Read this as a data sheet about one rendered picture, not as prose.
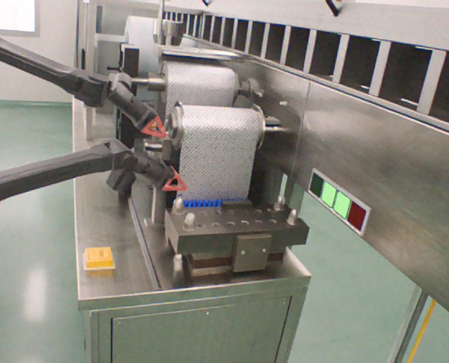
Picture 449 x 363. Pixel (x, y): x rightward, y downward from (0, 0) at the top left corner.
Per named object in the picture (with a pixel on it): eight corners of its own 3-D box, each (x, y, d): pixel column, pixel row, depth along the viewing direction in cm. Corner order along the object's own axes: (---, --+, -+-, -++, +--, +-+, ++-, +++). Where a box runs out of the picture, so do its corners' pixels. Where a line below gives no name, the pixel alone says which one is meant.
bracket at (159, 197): (142, 221, 137) (148, 134, 126) (161, 220, 139) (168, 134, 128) (145, 228, 133) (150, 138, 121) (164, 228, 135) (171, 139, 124)
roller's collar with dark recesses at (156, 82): (145, 88, 142) (146, 70, 139) (162, 89, 144) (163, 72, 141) (148, 92, 136) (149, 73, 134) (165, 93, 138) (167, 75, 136)
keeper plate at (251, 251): (230, 268, 116) (236, 234, 112) (262, 265, 120) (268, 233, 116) (233, 273, 114) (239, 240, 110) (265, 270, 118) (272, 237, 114)
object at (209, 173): (175, 204, 125) (181, 147, 118) (246, 202, 133) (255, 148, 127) (176, 205, 125) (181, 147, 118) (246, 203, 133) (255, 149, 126)
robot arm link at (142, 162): (132, 149, 110) (128, 144, 115) (119, 170, 111) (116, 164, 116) (153, 161, 114) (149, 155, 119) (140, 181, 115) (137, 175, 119)
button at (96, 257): (85, 255, 114) (85, 247, 113) (109, 253, 117) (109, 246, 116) (86, 268, 108) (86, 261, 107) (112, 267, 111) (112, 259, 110)
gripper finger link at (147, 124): (159, 147, 118) (135, 127, 113) (154, 140, 124) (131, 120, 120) (174, 130, 118) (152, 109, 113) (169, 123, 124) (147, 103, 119)
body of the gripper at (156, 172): (161, 192, 116) (139, 181, 112) (154, 178, 125) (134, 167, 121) (174, 174, 115) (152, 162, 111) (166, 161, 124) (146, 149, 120)
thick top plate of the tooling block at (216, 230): (164, 225, 122) (165, 207, 120) (282, 219, 136) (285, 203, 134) (176, 255, 108) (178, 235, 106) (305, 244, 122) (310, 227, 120)
